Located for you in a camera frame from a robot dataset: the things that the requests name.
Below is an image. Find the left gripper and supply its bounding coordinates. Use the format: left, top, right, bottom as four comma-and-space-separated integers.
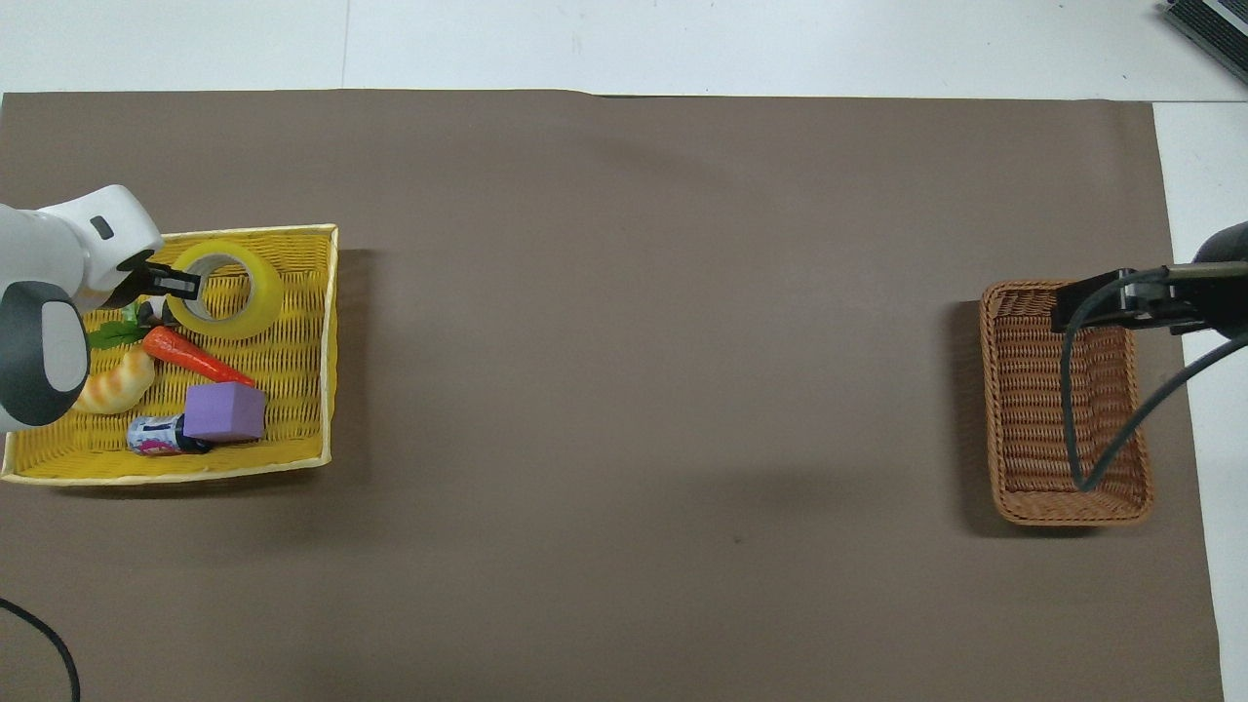
113, 250, 204, 330

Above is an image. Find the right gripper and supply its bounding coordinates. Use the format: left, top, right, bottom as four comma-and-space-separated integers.
1131, 221, 1248, 340

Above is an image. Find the yellow tape roll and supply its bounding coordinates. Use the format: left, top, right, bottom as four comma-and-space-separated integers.
164, 240, 286, 342

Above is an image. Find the yellow woven basket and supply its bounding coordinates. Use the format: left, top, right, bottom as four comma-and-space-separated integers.
0, 224, 340, 487

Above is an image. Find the brown wicker basket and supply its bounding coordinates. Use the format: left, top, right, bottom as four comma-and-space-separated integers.
979, 279, 1155, 528

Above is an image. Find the orange toy carrot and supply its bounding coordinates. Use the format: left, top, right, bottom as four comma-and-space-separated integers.
87, 302, 257, 389

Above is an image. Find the toy bread croissant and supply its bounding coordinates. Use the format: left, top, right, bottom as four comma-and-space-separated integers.
74, 347, 158, 417

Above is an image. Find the purple foam block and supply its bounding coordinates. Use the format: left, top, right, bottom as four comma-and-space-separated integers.
182, 381, 268, 446

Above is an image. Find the small printed can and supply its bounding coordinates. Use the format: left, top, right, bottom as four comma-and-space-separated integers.
126, 412, 215, 457

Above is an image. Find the dark grey device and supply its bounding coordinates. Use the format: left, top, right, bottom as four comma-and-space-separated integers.
1159, 0, 1248, 86

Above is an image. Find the black cable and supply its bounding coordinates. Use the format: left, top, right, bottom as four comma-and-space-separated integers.
0, 597, 82, 702
1060, 267, 1248, 492

